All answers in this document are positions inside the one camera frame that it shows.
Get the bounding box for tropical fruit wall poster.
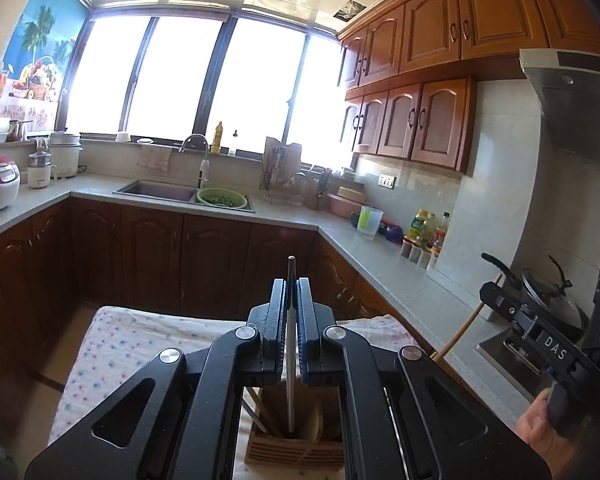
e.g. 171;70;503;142
0;0;88;118

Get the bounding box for floral white tablecloth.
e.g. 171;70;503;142
47;305;421;480

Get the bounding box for grey kitchen countertop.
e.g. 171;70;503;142
0;172;546;411

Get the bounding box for white electric cooker pot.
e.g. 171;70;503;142
47;131;83;180

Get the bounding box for gas stove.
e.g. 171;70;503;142
475;330;556;401

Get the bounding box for chrome kitchen faucet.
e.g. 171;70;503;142
179;134;211;191

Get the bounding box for gold chopstick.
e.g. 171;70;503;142
431;274;503;362

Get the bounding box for hanging dish towel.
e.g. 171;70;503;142
137;144;173;172

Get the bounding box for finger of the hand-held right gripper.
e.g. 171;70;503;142
479;281;541;336

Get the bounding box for wooden utensil holder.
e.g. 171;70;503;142
244;384;346;468

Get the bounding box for black wok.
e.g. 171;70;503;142
481;252;591;343

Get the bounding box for small white food steamer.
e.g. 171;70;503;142
27;137;58;190

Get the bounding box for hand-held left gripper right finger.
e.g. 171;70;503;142
295;278;553;480

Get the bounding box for steel range hood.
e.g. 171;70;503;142
519;49;600;176

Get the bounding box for person's right hand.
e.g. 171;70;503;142
514;387;600;480

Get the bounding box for kitchen sink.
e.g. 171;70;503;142
112;180;256;213

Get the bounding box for dish rack with cutting boards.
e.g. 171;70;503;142
260;136;306;206

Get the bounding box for wooden wall cabinets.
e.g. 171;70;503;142
336;0;600;176

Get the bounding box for clear cup with green insert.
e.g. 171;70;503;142
356;205;385;241

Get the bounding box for dark silver chopstick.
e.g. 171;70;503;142
240;401;268;433

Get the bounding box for dark wooden base cabinets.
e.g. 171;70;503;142
0;197;431;411

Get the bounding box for silver metal chopstick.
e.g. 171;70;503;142
286;256;299;435

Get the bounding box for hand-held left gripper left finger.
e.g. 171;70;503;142
24;278;288;480

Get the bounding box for green colander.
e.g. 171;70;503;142
196;187;247;209

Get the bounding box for dark framed window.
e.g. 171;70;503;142
62;2;356;168

